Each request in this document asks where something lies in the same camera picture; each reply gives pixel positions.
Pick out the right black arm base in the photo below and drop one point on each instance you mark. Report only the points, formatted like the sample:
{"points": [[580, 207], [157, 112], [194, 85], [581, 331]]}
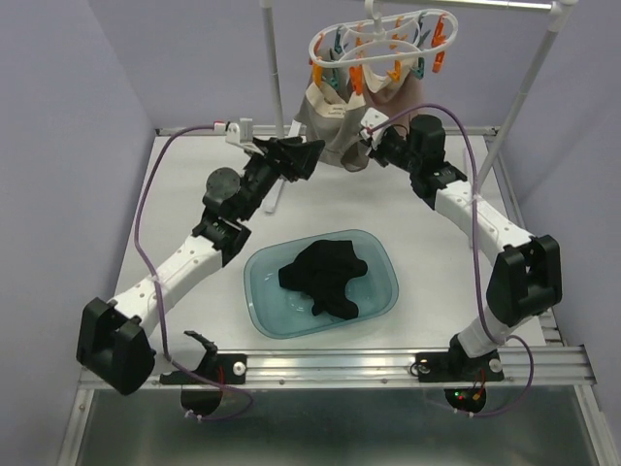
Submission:
{"points": [[466, 378]]}

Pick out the white drying rack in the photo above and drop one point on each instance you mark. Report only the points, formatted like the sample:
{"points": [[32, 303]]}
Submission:
{"points": [[558, 14]]}

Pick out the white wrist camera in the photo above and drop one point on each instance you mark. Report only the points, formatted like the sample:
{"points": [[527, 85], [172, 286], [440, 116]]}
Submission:
{"points": [[237, 133], [372, 126]]}

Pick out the pink underwear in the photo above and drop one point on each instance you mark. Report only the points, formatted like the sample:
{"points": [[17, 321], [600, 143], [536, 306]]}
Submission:
{"points": [[392, 98]]}

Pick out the grey underwear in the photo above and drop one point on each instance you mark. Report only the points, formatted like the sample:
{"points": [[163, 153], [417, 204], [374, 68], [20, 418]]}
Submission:
{"points": [[335, 121]]}

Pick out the black underwear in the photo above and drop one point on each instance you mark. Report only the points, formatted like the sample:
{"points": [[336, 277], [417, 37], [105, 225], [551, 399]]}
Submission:
{"points": [[322, 271]]}

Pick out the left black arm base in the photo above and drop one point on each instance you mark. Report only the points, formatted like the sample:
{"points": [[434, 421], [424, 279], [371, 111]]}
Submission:
{"points": [[211, 390]]}

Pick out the aluminium mounting rail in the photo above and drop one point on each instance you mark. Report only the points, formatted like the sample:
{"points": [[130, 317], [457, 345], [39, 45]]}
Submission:
{"points": [[389, 368]]}

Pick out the teal plastic basin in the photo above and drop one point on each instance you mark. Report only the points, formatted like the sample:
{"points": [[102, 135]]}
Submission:
{"points": [[281, 313]]}

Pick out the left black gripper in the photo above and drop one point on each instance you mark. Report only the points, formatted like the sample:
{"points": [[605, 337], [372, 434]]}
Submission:
{"points": [[279, 158]]}

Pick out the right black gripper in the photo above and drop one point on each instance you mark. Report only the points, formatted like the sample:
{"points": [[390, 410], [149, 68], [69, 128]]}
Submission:
{"points": [[383, 149]]}

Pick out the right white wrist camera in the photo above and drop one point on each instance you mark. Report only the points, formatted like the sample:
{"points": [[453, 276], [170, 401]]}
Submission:
{"points": [[372, 126]]}

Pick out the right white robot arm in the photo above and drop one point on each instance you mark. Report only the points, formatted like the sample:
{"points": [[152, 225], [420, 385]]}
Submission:
{"points": [[526, 278]]}

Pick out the white clip hanger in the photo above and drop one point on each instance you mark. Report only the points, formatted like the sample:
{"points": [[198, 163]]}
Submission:
{"points": [[411, 43]]}

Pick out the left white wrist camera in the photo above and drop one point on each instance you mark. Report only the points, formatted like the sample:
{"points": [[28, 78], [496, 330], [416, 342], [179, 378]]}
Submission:
{"points": [[237, 133]]}

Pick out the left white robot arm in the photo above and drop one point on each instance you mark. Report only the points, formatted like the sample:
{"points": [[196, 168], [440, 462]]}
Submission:
{"points": [[114, 337]]}

